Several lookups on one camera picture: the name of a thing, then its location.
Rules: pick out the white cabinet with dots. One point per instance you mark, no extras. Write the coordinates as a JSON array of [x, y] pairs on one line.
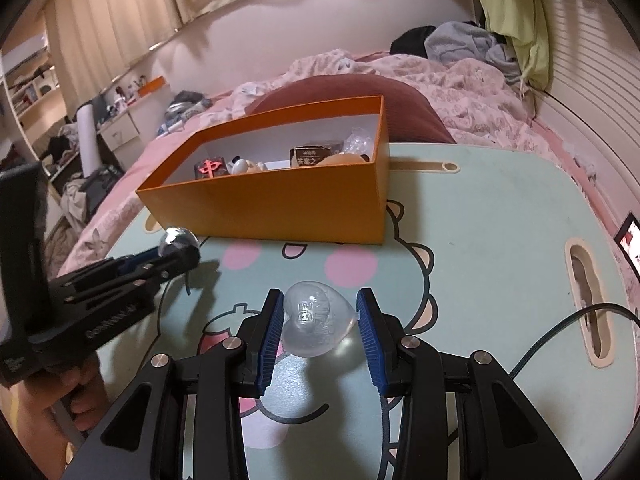
[[117, 132]]

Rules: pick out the person's left hand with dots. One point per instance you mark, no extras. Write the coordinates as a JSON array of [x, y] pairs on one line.
[[70, 400]]

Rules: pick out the pink floral duvet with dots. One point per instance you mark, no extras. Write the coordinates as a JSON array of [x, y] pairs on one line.
[[475, 90]]

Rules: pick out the smartphone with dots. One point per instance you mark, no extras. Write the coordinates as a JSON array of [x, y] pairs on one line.
[[630, 240]]

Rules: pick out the white padded headboard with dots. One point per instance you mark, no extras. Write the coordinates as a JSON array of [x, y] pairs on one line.
[[300, 25]]

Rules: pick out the orange flat box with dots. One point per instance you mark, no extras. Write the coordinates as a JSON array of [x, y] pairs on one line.
[[150, 86]]

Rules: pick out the white paper roll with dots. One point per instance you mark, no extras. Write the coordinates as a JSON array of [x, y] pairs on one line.
[[87, 137]]

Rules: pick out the clear plastic bag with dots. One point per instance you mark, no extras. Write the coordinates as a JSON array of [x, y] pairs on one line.
[[357, 141]]

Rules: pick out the beige curtain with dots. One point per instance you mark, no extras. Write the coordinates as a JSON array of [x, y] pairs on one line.
[[115, 15]]

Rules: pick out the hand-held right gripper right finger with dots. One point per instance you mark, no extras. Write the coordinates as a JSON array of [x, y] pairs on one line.
[[372, 345]]

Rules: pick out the dark red pillow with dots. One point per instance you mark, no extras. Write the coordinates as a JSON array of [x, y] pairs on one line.
[[400, 105]]

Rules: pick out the clear plastic ball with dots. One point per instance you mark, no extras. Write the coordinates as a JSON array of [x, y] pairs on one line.
[[176, 239]]

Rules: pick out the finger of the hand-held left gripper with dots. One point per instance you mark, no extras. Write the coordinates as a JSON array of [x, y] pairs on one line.
[[132, 261], [177, 262]]

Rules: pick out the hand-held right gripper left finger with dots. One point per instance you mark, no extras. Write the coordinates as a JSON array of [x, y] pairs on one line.
[[270, 345]]

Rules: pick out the white grey laundry pile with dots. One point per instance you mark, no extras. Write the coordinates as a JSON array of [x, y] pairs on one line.
[[85, 185]]

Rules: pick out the white bookshelf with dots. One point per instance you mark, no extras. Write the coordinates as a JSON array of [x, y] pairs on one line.
[[25, 85]]

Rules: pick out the blue grey clothes pile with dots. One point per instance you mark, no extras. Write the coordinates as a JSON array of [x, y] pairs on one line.
[[185, 105]]

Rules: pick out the white louvered wardrobe doors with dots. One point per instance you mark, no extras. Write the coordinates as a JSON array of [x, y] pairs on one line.
[[590, 50]]

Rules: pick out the brown printed small box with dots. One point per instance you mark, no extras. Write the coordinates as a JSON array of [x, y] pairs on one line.
[[310, 155]]

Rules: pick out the yellow-green garment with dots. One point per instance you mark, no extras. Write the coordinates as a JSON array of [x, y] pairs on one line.
[[510, 15]]

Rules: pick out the orange cardboard box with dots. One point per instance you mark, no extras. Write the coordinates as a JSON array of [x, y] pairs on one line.
[[280, 205]]

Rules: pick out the green cartoon lap table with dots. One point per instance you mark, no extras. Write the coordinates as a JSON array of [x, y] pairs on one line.
[[500, 240]]

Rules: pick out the black clothes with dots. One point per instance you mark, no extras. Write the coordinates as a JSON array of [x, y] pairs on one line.
[[412, 40]]

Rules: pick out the red black cube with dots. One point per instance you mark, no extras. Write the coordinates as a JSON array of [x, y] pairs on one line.
[[207, 167]]

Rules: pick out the clear heart-shaped case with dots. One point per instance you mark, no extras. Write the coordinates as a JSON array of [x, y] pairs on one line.
[[315, 320]]

